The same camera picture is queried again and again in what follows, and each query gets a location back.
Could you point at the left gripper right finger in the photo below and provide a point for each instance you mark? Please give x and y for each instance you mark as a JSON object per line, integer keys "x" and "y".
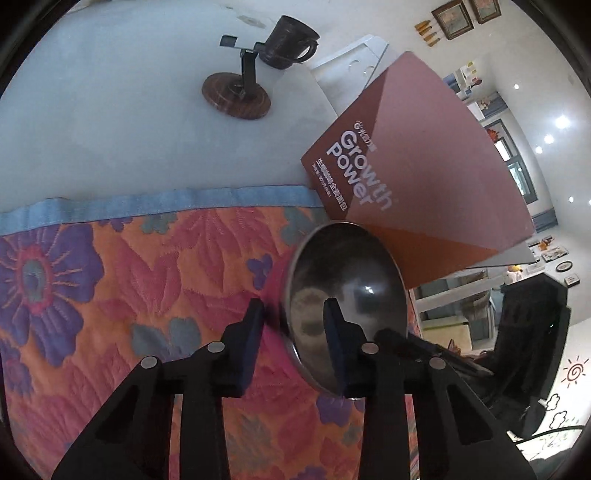
{"x": 400, "y": 377}

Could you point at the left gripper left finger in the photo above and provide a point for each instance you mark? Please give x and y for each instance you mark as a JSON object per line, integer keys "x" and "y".
{"x": 129, "y": 437}

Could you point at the red steel bowl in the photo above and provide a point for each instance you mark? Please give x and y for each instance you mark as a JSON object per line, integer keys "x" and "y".
{"x": 338, "y": 260}

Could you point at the orange floral tablecloth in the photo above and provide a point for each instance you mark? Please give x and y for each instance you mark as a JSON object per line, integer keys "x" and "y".
{"x": 89, "y": 288}

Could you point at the maroon orange book box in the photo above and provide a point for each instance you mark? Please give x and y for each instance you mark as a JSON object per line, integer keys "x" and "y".
{"x": 409, "y": 162}

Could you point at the white chair far right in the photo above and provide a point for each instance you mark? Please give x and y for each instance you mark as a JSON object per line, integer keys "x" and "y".
{"x": 343, "y": 75}

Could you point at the small framed picture lower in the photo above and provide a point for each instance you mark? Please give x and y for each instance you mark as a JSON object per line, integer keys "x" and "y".
{"x": 454, "y": 19}

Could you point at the small framed picture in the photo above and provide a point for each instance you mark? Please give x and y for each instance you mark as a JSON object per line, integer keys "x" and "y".
{"x": 485, "y": 10}
{"x": 454, "y": 19}

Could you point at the small framed picture upper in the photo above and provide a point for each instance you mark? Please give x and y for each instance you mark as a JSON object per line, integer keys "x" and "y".
{"x": 485, "y": 10}

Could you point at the black mug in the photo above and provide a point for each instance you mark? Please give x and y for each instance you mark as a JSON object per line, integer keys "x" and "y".
{"x": 291, "y": 42}

